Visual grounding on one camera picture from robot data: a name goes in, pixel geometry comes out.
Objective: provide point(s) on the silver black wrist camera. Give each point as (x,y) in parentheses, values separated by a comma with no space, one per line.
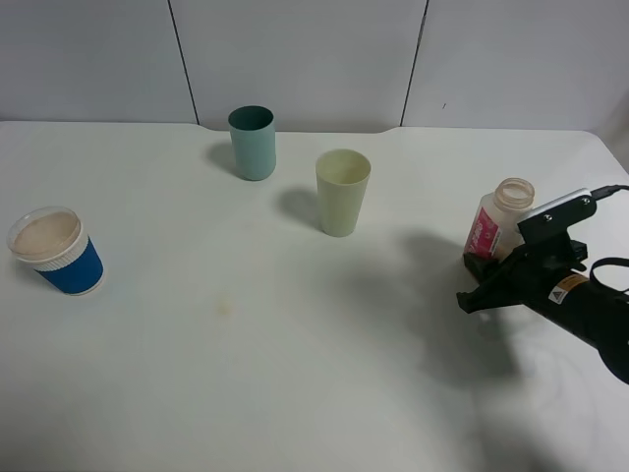
(554,218)

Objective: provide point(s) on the clear bottle with pink label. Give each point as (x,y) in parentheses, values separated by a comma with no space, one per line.
(494,232)

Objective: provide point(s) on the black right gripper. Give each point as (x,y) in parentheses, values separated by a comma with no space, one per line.
(546,278)

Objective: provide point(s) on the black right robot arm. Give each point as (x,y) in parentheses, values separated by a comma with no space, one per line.
(606,327)

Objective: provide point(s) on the pale yellow plastic cup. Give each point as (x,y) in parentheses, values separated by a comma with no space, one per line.
(342,176)

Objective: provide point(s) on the blue paper cup with lid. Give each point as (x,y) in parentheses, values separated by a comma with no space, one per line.
(53,241)

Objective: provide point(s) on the teal plastic cup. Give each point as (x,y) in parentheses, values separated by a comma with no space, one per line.
(252,133)

